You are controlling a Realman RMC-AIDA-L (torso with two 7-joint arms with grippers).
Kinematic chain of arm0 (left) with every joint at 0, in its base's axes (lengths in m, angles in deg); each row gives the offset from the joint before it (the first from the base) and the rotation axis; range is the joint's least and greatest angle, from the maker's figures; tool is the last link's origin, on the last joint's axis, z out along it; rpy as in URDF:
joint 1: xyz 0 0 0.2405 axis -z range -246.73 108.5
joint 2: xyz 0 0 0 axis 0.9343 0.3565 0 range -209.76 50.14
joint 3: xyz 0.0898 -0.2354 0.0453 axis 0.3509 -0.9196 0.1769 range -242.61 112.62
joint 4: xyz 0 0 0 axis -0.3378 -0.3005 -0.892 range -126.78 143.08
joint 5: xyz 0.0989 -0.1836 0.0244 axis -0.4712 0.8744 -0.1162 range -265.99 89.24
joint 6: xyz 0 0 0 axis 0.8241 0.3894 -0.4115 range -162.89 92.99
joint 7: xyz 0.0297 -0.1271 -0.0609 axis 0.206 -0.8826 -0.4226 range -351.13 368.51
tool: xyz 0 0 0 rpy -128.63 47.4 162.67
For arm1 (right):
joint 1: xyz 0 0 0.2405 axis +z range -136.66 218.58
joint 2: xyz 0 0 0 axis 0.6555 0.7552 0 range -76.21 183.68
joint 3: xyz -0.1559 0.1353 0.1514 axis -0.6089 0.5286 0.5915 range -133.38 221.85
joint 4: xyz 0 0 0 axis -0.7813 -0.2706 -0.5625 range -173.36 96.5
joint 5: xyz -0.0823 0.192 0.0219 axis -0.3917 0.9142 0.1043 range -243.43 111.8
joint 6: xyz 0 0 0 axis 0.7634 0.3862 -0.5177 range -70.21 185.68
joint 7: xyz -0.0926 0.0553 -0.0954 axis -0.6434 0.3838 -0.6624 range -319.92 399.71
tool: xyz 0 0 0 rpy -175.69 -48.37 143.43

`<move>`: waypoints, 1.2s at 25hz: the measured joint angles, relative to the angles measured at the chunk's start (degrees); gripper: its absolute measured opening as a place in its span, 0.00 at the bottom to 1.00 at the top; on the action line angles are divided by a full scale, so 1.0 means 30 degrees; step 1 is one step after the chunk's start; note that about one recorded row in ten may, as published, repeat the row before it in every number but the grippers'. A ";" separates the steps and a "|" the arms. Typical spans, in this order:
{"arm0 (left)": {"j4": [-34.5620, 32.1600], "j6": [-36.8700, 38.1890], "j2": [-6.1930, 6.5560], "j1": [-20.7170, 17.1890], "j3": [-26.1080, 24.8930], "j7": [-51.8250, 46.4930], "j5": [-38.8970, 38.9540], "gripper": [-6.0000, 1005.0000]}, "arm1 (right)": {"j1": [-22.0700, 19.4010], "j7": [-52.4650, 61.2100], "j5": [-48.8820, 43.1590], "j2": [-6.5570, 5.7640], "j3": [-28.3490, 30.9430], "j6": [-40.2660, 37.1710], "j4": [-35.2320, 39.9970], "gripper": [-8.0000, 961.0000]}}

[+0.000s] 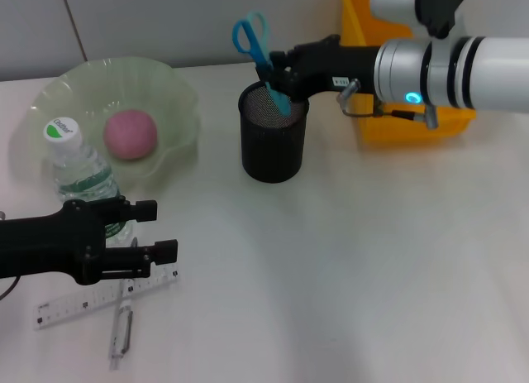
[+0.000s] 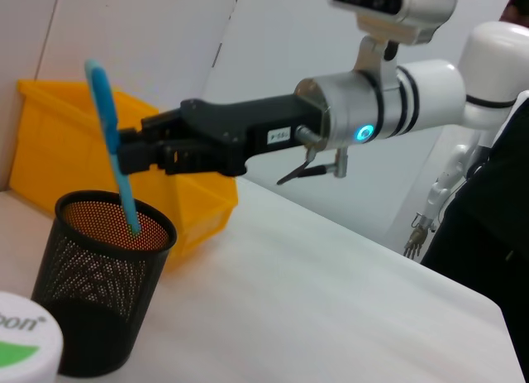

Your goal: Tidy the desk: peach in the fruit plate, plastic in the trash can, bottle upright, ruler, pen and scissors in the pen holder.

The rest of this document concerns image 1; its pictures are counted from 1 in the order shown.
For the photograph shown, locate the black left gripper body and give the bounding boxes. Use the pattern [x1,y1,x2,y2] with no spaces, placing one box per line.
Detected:
[0,199,107,286]

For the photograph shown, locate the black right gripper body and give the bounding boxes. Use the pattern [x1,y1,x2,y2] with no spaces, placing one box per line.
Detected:
[288,34,384,102]

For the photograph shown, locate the blue plastic scissors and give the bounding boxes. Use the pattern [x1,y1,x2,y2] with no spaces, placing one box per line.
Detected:
[231,11,293,117]

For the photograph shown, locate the transparent plastic ruler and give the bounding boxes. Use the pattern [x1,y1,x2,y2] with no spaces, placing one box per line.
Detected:
[32,266,182,332]

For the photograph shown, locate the clear green-label water bottle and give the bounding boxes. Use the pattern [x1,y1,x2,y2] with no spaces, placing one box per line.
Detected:
[43,117,136,247]

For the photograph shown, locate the pink peach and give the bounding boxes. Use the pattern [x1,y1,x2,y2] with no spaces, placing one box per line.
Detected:
[102,108,159,163]

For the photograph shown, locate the grey clear ballpoint pen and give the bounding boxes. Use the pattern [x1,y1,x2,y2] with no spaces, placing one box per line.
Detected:
[107,237,140,371]

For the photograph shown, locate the black mesh pen holder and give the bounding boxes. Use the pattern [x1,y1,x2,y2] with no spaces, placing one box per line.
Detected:
[238,79,311,184]

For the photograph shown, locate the pale green glass fruit plate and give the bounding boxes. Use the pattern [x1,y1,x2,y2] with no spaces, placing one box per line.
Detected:
[25,56,203,192]

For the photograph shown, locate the yellow plastic bin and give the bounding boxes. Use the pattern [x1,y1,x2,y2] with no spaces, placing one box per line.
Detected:
[338,0,476,144]

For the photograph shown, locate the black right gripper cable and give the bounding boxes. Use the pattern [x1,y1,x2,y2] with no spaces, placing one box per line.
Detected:
[338,79,439,130]

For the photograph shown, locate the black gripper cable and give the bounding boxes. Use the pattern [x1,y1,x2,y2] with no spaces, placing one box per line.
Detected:
[338,79,439,130]
[0,275,21,301]

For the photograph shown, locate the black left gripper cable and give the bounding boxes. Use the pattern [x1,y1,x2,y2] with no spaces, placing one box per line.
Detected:
[0,275,21,301]

